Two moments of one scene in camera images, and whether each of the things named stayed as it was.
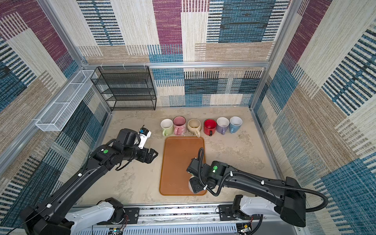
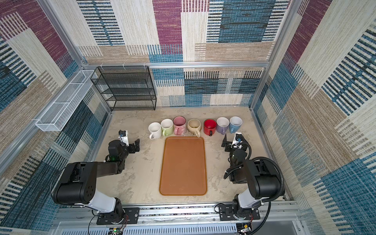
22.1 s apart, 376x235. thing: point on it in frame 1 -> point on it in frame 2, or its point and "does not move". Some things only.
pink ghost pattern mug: [179, 124] does not move
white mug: [189, 184] -> [155, 129]
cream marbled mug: [194, 127] does not move
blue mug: [235, 124] does not move
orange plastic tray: [177, 152] does not move
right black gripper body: [196, 183] -> [228, 144]
